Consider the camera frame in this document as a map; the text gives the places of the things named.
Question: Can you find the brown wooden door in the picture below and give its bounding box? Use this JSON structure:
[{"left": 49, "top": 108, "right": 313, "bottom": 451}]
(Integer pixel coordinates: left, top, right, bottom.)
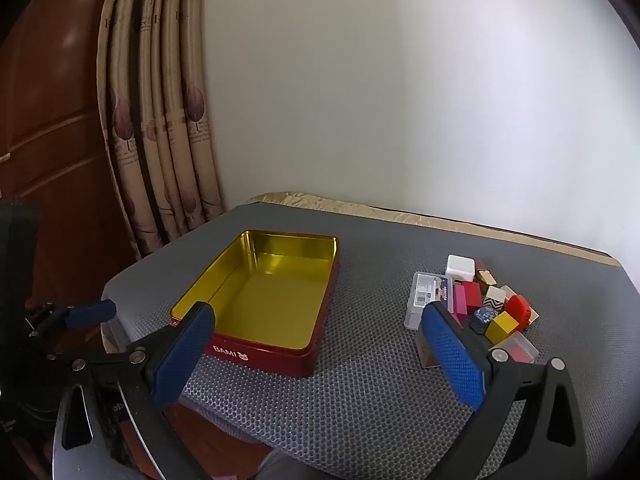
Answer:
[{"left": 0, "top": 0, "right": 146, "bottom": 306}]

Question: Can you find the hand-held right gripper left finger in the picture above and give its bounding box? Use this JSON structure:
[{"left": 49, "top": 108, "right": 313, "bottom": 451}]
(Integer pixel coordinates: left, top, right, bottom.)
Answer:
[{"left": 52, "top": 301, "right": 217, "bottom": 480}]

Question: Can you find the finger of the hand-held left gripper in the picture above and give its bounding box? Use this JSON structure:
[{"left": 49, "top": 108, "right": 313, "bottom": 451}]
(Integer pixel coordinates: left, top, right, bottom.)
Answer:
[{"left": 25, "top": 299, "right": 117, "bottom": 341}]

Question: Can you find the red plastic block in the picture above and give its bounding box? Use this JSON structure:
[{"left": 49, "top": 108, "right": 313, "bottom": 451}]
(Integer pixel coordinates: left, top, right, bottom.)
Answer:
[{"left": 504, "top": 295, "right": 532, "bottom": 331}]

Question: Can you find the blue patterned small object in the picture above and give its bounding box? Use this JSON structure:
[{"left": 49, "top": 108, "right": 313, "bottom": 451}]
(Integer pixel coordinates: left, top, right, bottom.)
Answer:
[{"left": 470, "top": 307, "right": 496, "bottom": 333}]

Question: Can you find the beige leaf print curtain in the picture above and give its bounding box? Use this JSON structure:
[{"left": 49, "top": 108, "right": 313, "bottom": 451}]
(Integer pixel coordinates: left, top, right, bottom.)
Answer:
[{"left": 95, "top": 0, "right": 226, "bottom": 261}]

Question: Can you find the yellow cube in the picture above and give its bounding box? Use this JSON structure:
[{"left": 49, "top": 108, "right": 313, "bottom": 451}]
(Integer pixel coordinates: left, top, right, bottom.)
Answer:
[{"left": 484, "top": 311, "right": 518, "bottom": 343}]

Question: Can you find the dark red block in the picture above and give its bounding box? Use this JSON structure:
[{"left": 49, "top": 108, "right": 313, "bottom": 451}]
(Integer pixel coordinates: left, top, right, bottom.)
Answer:
[{"left": 460, "top": 281, "right": 482, "bottom": 313}]

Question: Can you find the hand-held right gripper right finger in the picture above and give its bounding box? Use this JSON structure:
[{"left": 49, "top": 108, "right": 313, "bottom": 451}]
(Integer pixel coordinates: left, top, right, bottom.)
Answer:
[{"left": 421, "top": 301, "right": 590, "bottom": 480}]

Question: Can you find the red tin box gold inside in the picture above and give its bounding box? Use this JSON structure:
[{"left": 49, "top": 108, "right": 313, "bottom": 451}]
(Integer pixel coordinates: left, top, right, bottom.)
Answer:
[{"left": 169, "top": 230, "right": 342, "bottom": 378}]

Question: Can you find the grey honeycomb mat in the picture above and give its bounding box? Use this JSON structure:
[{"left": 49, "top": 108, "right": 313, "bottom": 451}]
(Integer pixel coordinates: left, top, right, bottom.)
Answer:
[{"left": 102, "top": 200, "right": 640, "bottom": 480}]

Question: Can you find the white charger cube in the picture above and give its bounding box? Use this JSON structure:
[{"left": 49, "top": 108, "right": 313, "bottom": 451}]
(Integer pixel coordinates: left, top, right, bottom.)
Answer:
[{"left": 446, "top": 255, "right": 476, "bottom": 283}]

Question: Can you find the red rectangular plate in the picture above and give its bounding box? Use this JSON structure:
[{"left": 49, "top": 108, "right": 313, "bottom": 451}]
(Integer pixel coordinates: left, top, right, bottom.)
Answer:
[{"left": 416, "top": 310, "right": 542, "bottom": 370}]

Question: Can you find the white labelled box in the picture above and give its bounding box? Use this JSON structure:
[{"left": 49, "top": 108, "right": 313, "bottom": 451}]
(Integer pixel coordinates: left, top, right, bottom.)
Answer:
[{"left": 404, "top": 271, "right": 456, "bottom": 331}]

